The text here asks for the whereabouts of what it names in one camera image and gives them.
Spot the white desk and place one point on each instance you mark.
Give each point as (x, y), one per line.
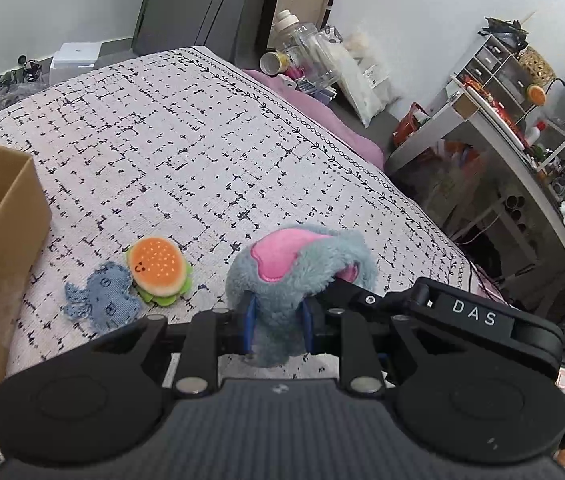
(463, 110)

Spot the pink blanket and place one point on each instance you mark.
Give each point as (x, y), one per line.
(324, 116)

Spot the white pillow bag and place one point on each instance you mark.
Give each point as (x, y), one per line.
(365, 78)

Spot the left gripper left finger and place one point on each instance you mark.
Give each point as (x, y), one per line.
(246, 314)

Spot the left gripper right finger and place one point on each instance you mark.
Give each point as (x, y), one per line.
(312, 323)

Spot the burger plush toy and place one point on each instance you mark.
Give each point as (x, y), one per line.
(160, 272)

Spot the white foam box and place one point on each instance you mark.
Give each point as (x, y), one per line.
(73, 59)

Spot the clear plastic jar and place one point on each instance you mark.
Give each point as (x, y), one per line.
(306, 49)

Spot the blue denim octopus patch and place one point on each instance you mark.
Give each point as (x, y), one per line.
(106, 300)

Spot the grey pink plush toy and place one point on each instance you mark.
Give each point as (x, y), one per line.
(284, 268)

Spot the small drawer organizer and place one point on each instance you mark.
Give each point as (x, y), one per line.
(496, 74)

